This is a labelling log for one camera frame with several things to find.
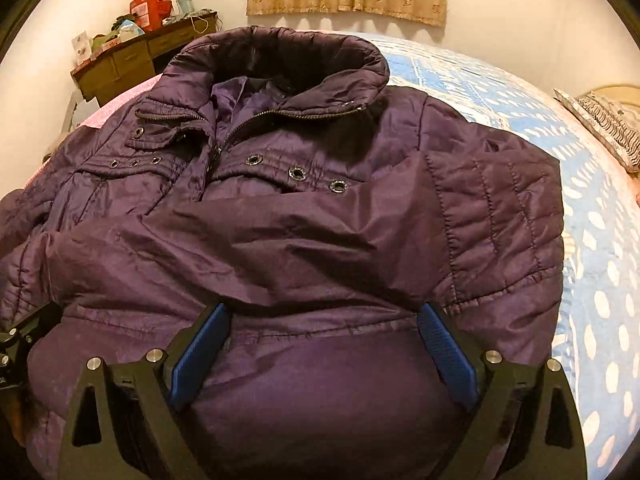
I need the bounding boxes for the red box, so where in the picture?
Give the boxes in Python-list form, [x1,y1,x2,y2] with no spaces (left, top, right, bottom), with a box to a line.
[130,0,173,28]

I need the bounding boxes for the pink and blue printed blanket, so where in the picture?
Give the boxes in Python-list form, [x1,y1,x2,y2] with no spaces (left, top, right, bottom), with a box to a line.
[30,30,640,476]

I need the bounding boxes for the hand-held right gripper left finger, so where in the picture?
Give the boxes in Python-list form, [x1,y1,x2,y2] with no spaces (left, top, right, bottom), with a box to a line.
[57,302,233,480]

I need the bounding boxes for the cream wooden headboard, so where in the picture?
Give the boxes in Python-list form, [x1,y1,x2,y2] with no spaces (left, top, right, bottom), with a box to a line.
[590,82,640,106]

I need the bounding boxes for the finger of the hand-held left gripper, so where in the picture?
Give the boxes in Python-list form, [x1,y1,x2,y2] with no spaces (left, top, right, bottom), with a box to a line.
[0,302,63,396]

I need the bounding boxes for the white card box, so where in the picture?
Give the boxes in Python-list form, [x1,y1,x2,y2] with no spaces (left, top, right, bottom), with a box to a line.
[72,32,93,66]

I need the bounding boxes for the striped patterned pillow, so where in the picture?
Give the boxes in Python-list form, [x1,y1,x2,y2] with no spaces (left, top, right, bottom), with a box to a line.
[552,87,640,173]

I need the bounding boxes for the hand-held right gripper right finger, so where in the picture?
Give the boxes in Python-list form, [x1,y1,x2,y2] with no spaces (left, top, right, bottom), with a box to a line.
[417,302,588,480]

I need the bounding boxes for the purple padded jacket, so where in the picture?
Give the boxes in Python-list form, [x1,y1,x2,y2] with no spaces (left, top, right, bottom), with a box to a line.
[0,27,566,480]

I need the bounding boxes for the dark wooden desk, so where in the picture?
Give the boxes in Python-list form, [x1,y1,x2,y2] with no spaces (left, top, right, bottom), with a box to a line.
[70,10,221,108]

